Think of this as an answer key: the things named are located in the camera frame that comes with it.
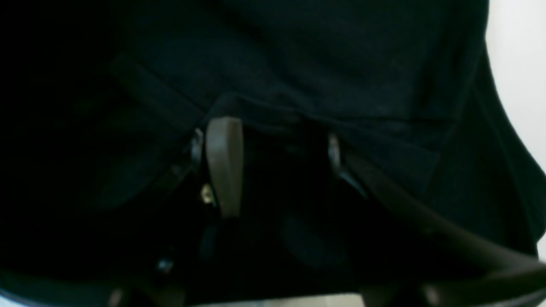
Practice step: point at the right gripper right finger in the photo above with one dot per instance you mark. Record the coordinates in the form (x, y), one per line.
(506, 278)

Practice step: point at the black T-shirt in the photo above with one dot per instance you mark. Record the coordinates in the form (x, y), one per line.
(100, 98)

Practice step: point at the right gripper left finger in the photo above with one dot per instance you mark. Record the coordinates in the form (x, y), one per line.
(183, 218)

